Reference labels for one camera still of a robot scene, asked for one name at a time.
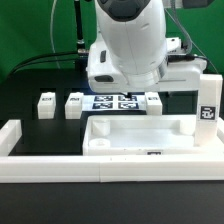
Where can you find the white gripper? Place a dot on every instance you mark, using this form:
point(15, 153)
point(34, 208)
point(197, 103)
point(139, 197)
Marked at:
point(103, 77)

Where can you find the white desk top panel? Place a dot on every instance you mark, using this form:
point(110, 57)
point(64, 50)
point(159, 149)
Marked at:
point(146, 135)

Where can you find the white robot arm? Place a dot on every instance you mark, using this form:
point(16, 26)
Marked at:
point(132, 53)

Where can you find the fiducial marker sheet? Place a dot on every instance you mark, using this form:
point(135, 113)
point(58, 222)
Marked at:
point(113, 102)

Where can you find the black vertical pole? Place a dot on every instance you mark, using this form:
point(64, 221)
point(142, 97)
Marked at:
point(80, 41)

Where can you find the white U-shaped fixture frame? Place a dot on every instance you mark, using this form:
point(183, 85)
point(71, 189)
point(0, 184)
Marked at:
point(38, 169)

